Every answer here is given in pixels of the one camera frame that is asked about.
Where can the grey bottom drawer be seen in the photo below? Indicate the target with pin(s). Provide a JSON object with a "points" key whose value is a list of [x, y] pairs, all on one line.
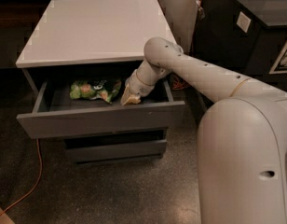
{"points": [[116, 146]]}

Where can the green rice chip bag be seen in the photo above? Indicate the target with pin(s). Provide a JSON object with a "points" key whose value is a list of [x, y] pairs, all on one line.
{"points": [[105, 89]]}

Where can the cardboard corner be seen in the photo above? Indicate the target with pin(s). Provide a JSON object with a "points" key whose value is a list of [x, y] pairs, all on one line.
{"points": [[4, 218]]}

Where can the grey drawer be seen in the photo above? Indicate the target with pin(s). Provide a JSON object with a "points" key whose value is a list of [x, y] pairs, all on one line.
{"points": [[116, 146], [55, 114]]}

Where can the black cabinet with hole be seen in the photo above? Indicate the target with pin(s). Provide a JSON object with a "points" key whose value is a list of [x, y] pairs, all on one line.
{"points": [[217, 38]]}

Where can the grey drawer cabinet white top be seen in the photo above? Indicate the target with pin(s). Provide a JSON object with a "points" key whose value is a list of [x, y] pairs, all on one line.
{"points": [[90, 39]]}

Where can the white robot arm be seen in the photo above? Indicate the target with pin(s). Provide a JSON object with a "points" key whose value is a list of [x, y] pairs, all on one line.
{"points": [[241, 140]]}

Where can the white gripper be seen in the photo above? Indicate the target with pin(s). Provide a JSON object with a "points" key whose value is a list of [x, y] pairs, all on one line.
{"points": [[136, 85]]}

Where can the framed poster on cabinet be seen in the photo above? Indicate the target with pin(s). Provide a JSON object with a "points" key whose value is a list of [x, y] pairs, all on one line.
{"points": [[280, 65]]}

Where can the white label on cabinet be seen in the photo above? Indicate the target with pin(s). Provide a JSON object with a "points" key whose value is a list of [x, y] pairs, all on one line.
{"points": [[243, 22]]}

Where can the grey top drawer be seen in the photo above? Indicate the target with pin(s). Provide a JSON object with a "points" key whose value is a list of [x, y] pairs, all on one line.
{"points": [[55, 114]]}

